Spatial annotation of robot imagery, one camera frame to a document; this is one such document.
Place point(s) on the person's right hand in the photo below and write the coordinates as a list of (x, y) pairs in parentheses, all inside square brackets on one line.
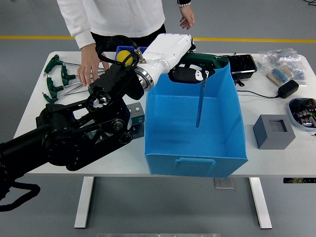
[(89, 66)]

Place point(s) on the person's left hand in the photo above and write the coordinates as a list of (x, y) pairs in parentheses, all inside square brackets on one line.
[(187, 17)]

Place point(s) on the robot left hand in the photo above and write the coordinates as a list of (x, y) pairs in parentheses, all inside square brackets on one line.
[(168, 49)]

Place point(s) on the green metal wrench holder stand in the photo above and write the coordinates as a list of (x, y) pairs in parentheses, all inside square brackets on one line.
[(137, 111)]

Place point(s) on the large blue folding box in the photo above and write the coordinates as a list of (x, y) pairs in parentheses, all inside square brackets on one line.
[(172, 138)]

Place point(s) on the person's right forearm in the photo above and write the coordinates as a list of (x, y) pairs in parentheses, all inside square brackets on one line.
[(82, 37)]

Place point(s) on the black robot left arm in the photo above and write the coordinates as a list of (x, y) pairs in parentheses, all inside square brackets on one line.
[(61, 138)]

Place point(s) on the black wristwatch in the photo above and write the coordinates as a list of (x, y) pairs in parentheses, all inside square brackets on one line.
[(184, 2)]

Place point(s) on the yellow lemon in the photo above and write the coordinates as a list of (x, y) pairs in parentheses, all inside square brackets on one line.
[(122, 56)]

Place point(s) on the small blue parts bin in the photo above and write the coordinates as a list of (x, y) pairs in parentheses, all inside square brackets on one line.
[(121, 48)]

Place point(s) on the person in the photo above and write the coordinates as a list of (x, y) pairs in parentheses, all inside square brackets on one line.
[(111, 14)]

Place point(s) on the black plastic tray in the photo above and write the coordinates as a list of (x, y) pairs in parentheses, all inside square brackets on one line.
[(243, 64)]

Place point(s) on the large clear plastic bag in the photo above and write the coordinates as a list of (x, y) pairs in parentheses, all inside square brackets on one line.
[(279, 55)]

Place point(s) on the blue resistor tape bundle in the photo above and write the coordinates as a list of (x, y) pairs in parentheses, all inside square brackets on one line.
[(279, 74)]

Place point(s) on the black power adapter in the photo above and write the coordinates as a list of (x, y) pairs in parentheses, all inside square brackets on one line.
[(288, 89)]

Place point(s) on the clear bag with blue resistors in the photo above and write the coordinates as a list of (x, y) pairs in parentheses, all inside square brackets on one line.
[(300, 74)]

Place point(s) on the white table leg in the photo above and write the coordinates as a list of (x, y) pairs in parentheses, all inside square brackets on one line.
[(84, 202), (260, 202)]

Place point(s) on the grey cube with square recess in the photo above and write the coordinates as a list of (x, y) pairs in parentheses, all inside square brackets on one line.
[(271, 138)]

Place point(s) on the light blue bowl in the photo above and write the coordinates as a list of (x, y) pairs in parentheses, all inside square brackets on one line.
[(292, 116)]

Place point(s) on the grey metal floor plate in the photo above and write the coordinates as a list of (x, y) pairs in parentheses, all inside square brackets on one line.
[(224, 184)]

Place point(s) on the dark electronic components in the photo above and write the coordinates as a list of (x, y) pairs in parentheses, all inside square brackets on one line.
[(304, 114)]

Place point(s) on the black table control panel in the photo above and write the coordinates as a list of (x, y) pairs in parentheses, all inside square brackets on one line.
[(298, 180)]

